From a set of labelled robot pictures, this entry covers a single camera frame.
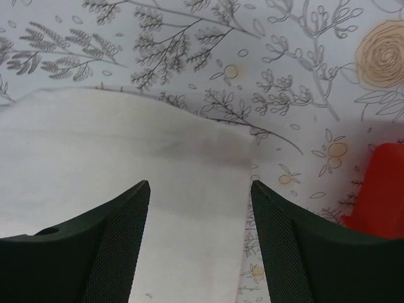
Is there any floral patterned table mat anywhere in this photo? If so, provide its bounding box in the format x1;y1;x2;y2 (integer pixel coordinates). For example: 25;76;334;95
1;1;403;302

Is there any red plastic bin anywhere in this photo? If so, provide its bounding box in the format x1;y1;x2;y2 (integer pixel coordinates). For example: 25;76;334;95
342;143;403;239

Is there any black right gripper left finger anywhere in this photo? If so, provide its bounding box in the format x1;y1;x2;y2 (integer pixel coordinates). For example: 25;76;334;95
1;181;150;302

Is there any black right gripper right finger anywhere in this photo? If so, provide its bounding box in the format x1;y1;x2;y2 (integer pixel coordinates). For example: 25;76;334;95
251;181;403;303

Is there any white t shirt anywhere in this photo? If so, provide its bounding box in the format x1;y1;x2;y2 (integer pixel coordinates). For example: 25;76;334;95
1;88;254;302

